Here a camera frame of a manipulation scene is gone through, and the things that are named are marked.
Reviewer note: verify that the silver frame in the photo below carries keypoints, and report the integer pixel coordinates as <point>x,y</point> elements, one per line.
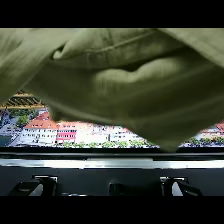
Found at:
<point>110,163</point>

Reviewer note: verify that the olive green long-sleeved shirt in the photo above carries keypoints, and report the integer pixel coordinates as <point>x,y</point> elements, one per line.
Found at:
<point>140,100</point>

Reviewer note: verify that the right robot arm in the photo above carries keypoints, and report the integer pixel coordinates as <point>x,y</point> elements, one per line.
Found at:
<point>181,188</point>

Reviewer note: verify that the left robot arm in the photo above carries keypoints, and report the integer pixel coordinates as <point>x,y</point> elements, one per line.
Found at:
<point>28,187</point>

